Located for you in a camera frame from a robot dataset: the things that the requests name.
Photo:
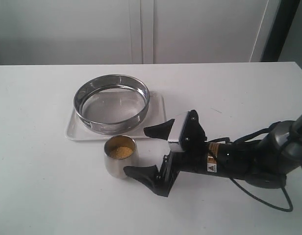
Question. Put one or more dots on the yellow fine grain pile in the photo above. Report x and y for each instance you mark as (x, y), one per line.
(120, 152)

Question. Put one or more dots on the white cabinet with doors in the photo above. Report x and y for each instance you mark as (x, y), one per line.
(58, 32)

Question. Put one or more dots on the white rectangular plastic tray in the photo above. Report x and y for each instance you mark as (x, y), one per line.
(77, 131)

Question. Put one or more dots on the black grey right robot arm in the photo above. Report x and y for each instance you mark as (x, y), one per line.
(262, 159)

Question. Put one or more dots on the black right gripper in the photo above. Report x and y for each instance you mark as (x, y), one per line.
(193, 159)

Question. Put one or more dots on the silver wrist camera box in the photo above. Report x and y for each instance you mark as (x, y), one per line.
(174, 138)

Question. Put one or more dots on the stainless steel cup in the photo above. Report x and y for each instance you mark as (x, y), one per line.
(115, 167)

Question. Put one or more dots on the round steel mesh sieve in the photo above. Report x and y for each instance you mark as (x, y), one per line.
(112, 104)

